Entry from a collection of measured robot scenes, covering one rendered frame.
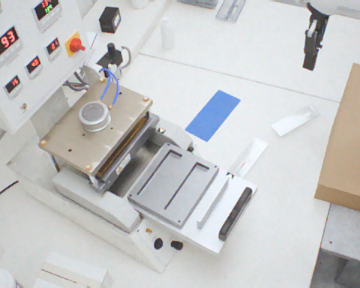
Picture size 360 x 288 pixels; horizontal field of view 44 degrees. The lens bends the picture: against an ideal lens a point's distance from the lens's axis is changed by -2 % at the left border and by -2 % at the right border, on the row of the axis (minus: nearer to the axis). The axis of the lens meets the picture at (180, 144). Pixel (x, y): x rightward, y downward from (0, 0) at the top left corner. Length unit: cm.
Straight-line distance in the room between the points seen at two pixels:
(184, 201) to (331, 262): 116
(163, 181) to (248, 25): 99
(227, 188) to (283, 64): 76
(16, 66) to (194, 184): 54
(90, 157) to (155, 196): 20
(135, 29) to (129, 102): 75
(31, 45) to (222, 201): 61
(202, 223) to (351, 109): 56
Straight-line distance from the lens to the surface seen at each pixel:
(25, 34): 111
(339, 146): 141
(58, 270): 133
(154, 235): 129
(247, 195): 117
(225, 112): 166
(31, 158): 143
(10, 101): 114
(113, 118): 121
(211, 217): 118
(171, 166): 125
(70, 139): 120
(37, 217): 153
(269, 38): 195
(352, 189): 142
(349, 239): 146
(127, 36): 192
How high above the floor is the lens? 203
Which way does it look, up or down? 54 degrees down
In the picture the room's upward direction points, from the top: 6 degrees counter-clockwise
